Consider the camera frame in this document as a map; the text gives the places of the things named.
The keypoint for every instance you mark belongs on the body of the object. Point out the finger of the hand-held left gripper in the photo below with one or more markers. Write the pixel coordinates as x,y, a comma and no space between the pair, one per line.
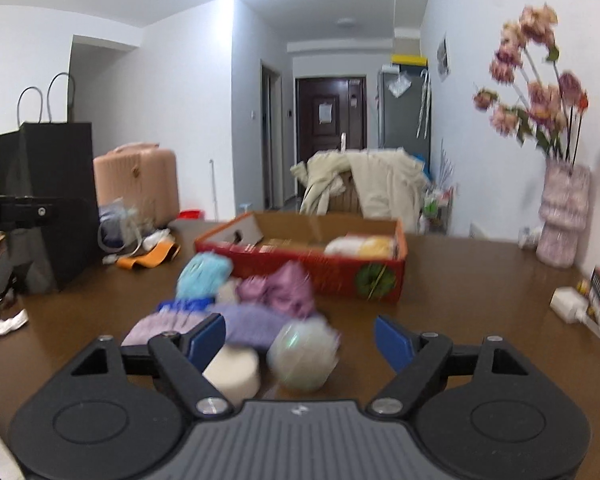
4,276

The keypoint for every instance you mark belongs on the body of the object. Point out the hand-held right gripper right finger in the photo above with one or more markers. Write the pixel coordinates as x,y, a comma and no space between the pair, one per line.
393,342

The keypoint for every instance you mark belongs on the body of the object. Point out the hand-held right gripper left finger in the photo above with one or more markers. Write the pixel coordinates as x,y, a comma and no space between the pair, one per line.
207,341

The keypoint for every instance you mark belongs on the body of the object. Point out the cream white soft roll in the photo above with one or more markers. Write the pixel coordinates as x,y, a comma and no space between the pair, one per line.
235,375

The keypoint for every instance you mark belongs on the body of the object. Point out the lavender knit hat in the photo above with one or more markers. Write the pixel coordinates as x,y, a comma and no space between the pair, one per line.
250,325

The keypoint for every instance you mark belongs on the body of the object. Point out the turquoise plush toy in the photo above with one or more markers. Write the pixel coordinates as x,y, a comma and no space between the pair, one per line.
202,272

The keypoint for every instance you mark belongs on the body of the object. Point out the pale green fluffy ball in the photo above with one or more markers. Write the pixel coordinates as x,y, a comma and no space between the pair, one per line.
302,355

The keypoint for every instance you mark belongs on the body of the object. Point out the purple fabric piece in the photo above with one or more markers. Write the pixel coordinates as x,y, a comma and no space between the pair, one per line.
282,287

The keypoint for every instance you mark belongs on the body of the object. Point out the red cardboard box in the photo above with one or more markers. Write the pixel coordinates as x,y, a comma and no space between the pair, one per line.
330,270

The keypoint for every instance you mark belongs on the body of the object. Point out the yellow and white plush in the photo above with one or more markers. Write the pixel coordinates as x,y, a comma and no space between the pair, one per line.
362,246

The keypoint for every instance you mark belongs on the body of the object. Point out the white crumpled tissue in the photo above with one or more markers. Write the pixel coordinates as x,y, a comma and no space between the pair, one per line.
2,327

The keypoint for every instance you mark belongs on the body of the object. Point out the black paper bag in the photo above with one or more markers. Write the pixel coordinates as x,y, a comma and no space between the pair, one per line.
55,170

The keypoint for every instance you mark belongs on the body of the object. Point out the clear plastic bag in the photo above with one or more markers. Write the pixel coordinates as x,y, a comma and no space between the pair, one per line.
117,220

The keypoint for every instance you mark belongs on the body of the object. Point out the white tube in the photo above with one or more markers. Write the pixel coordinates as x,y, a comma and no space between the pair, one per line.
156,237

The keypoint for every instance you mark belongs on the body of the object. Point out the pink suitcase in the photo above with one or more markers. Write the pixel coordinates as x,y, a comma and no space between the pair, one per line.
137,180

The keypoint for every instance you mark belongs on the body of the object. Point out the red basin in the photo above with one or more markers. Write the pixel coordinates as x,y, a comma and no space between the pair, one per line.
190,214

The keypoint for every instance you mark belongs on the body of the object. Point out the brown chair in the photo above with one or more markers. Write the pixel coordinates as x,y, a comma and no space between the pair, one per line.
345,204

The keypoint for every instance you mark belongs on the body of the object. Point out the cluttered storage rack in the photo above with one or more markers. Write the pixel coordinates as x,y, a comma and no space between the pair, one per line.
437,200

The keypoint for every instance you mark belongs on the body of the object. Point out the white mop pole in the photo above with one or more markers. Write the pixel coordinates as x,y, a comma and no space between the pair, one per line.
212,190

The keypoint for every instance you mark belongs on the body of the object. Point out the beige coat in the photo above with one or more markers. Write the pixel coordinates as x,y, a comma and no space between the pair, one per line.
385,185

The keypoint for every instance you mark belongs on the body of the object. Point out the small white packet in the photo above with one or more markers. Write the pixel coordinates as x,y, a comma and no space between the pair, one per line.
529,237

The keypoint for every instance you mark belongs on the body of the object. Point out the white power adapter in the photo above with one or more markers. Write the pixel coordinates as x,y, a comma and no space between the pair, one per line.
569,304

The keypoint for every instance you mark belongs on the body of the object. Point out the pink textured vase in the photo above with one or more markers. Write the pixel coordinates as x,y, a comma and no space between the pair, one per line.
562,215

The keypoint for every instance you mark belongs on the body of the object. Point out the grey refrigerator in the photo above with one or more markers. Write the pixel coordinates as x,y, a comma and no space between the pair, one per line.
405,120

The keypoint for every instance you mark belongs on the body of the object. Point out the dark brown entrance door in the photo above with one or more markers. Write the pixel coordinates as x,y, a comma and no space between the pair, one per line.
330,110

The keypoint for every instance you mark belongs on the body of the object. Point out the clear bag on refrigerator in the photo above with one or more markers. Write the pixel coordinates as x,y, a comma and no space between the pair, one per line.
399,85

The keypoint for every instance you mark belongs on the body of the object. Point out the yellow box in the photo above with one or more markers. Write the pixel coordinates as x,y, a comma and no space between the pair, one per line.
409,60

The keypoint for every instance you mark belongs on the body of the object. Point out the pink artificial flowers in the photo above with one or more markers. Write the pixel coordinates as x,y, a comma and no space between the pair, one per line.
535,90

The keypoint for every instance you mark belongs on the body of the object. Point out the interior door frame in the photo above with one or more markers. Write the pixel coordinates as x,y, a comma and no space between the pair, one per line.
271,135

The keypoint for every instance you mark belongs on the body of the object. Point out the wall poster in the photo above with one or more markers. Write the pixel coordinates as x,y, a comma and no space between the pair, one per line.
444,57

